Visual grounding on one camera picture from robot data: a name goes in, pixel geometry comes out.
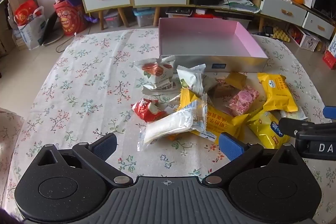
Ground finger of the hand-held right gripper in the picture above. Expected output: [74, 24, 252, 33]
[323, 105, 336, 120]
[279, 117, 336, 137]

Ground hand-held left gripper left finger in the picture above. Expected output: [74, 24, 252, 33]
[34, 133, 133, 186]

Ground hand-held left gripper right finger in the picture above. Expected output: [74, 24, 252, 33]
[202, 132, 302, 186]

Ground yellow red-lettered snack packet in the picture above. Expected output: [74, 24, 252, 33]
[190, 105, 250, 144]

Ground yellow blue-label snack packet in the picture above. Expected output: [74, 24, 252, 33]
[245, 109, 290, 149]

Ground yellow round-logo snack packet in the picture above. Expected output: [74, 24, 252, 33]
[257, 72, 299, 113]

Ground red snack packet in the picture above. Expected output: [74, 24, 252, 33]
[131, 98, 168, 123]

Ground yellow orange snack packet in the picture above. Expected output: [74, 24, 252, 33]
[178, 88, 200, 111]

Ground clear rice cracker packet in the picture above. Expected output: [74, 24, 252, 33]
[136, 94, 208, 152]

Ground white grey snack packet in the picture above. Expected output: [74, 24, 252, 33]
[176, 64, 208, 97]

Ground pink cardboard box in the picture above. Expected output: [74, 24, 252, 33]
[158, 17, 269, 73]

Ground plain white snack packet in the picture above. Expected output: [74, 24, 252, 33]
[280, 106, 309, 121]

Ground pink floral snack packet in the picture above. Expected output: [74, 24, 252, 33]
[226, 85, 260, 117]

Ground red box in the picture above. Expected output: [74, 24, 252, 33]
[322, 51, 336, 69]

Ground floral tablecloth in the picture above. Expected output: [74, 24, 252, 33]
[0, 28, 336, 214]

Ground blue white carton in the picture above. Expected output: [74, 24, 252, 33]
[328, 35, 336, 56]

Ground small plain yellow packet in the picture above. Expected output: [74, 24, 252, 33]
[225, 71, 248, 89]

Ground white red-print carton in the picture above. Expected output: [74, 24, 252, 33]
[287, 25, 322, 52]

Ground white pecan snack packet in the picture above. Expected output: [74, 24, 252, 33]
[134, 55, 181, 95]

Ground yellow egg tray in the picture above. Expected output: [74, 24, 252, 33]
[273, 27, 290, 42]

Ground black microwave oven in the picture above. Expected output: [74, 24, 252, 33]
[310, 0, 336, 22]

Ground clear plastic storage box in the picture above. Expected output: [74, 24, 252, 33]
[104, 10, 122, 28]

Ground black laptop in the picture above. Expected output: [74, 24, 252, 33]
[41, 13, 63, 46]

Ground red gift bag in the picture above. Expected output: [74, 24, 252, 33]
[53, 1, 88, 37]

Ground clear storage box blue lid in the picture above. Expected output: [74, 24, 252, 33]
[133, 8, 155, 28]

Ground pile of papers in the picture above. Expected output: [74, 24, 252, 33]
[220, 0, 261, 14]

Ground white shopping bag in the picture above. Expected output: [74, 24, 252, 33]
[13, 6, 48, 51]

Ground flat black box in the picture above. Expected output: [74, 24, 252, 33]
[165, 7, 193, 17]

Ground red plastic bag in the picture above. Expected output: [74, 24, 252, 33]
[14, 0, 40, 26]

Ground grey drawer orange handle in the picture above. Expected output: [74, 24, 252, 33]
[261, 0, 307, 25]
[302, 12, 335, 39]

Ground black floor cable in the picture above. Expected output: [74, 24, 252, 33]
[55, 32, 76, 52]

